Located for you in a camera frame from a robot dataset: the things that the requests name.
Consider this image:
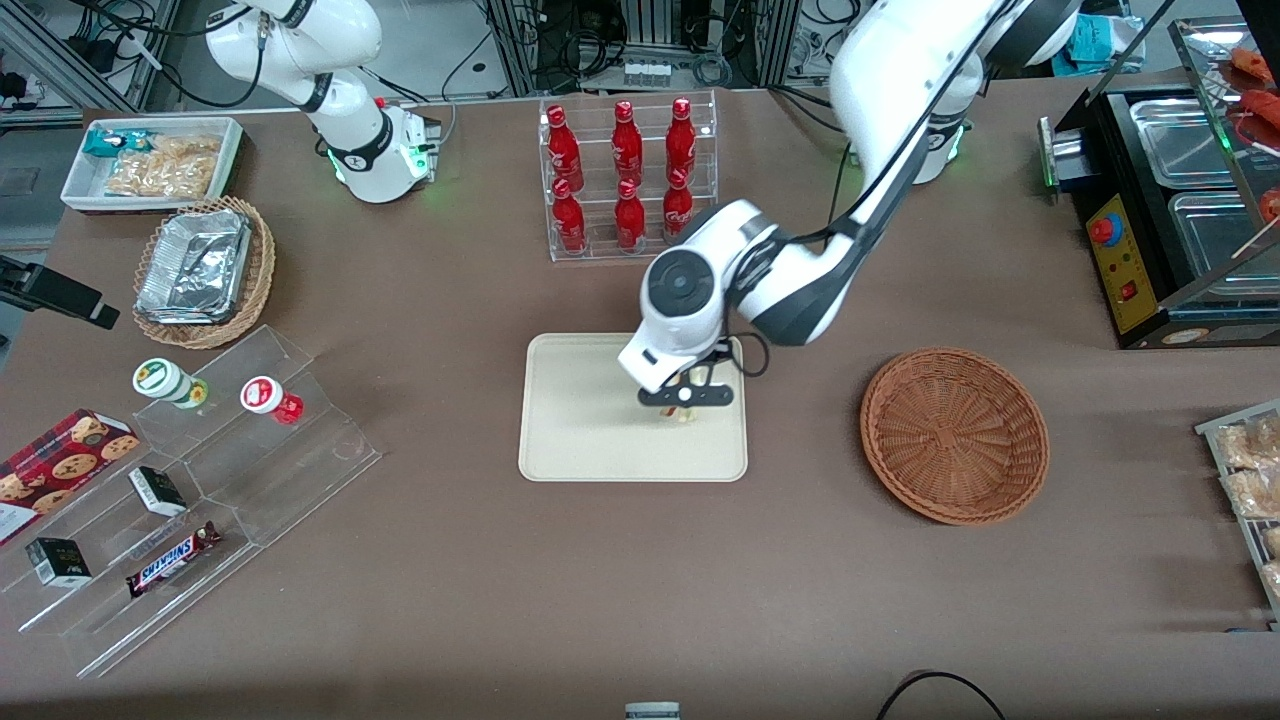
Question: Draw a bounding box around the red cola bottle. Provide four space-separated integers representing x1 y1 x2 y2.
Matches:
546 105 585 191
551 178 589 254
614 178 648 252
662 168 695 246
666 97 697 183
611 100 644 187

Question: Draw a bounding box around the beige plastic tray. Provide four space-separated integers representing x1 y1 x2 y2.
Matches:
518 332 749 483

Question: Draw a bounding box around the red cookie box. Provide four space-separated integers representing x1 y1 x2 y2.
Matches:
0 408 141 546

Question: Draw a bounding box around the teal snack packet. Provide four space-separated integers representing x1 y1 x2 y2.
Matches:
83 128 159 159

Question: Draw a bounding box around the green lidded yogurt cup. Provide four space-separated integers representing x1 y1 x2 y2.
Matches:
133 358 210 410

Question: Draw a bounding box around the steel warmer pan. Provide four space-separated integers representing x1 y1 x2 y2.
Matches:
1130 97 1239 190
1168 190 1280 278

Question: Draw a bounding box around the brown wicker basket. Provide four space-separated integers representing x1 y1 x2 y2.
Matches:
860 347 1050 526

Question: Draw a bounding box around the triangle sandwich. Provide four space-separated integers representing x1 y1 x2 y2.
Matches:
658 372 701 423

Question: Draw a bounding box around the red lidded yogurt cup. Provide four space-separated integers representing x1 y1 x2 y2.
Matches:
240 376 305 425

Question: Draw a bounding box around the clear acrylic stepped shelf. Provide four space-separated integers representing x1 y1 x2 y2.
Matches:
0 324 383 679

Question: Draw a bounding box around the stack of foil trays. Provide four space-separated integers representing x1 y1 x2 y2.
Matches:
135 208 252 325

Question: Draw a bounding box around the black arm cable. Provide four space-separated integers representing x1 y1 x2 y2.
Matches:
715 0 1011 379

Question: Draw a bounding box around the black food warmer case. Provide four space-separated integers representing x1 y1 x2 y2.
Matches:
1038 15 1280 350

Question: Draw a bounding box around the light wicker basket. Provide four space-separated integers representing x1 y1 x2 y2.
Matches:
132 195 277 350

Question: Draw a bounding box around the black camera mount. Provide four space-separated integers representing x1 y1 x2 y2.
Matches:
0 255 121 330

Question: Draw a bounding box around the clear acrylic bottle rack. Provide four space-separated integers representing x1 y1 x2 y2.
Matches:
539 90 718 263

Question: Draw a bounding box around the white plastic bin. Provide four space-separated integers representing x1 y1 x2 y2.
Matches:
60 116 245 214

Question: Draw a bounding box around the clear bag of crackers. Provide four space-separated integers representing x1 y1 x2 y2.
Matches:
104 135 223 199

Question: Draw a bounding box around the tray with packaged bread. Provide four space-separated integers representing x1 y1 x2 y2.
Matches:
1195 399 1280 629

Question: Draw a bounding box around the aluminium frame rack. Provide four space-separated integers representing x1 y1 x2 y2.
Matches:
480 0 806 96

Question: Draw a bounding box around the Snickers chocolate bar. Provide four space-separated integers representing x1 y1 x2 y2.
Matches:
125 521 222 599

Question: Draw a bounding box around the small black box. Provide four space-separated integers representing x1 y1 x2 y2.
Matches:
25 537 92 587
128 466 188 518

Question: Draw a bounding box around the black floor cable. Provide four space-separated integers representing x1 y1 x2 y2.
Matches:
877 671 1007 720

